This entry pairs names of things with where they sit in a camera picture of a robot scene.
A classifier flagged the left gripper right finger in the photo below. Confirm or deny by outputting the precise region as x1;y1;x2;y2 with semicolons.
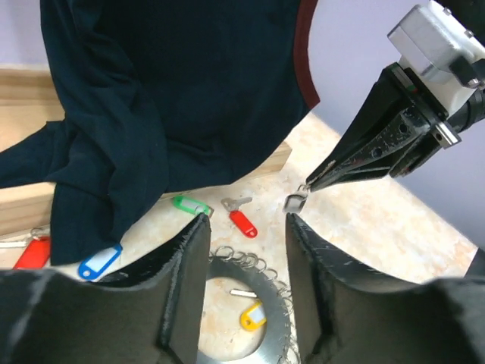
286;214;436;363

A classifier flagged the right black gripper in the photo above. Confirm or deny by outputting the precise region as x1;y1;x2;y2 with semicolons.
306;63;462;190

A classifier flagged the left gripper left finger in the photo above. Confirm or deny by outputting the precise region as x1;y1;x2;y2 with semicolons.
98;214;211;363

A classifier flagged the black key tag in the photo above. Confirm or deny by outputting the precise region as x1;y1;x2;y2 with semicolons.
283;193;308;214

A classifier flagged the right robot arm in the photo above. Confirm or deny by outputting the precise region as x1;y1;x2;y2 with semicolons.
305;1;484;192

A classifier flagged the green key tag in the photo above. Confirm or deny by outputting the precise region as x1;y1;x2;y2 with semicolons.
172;195;214;218

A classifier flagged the red key tag right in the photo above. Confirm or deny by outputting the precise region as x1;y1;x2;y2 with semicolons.
229;210;258;238

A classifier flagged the red key tag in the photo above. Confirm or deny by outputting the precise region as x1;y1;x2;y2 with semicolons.
13;236;51;269
229;210;258;238

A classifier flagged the silver key on disc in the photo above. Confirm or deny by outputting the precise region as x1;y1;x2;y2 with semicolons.
230;289;258;299

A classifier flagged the small silver key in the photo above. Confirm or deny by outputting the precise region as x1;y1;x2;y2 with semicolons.
221;197;252;212

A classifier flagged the yellow key tag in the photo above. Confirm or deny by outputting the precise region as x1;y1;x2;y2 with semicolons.
239;301;267;331

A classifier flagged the blue key tag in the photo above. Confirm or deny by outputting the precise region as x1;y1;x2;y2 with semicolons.
77;244;123;281

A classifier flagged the red key tag left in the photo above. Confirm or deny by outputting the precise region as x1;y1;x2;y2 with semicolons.
13;236;51;269

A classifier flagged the dark navy vest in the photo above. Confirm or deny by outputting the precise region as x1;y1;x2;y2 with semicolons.
0;0;321;266

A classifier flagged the wooden clothes rack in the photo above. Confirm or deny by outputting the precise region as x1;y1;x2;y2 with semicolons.
1;69;290;249

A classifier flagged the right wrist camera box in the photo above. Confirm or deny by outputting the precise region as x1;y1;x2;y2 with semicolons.
387;1;484;116

